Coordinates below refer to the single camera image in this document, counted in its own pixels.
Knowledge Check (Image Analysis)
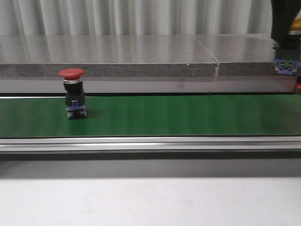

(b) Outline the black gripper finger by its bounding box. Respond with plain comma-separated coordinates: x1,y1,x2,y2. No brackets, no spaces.
271,0,299,45

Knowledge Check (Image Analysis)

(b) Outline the yellow mushroom push button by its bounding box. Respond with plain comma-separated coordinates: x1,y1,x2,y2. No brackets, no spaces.
273,16,301,75

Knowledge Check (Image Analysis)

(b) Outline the red mushroom push button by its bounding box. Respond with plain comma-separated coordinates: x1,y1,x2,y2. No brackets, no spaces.
59,68,87,119

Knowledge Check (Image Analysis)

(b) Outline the grey stone countertop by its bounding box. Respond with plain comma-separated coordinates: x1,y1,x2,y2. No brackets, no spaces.
0,34,297,94

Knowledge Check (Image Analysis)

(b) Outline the green conveyor belt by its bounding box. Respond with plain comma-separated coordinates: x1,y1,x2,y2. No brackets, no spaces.
0,95,301,138

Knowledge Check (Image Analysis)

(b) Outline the white pleated curtain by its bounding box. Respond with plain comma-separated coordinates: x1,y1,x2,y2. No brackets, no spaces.
0,0,272,35

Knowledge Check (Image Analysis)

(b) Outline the aluminium conveyor frame rail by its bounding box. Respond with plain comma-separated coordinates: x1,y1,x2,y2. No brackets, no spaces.
0,136,301,154

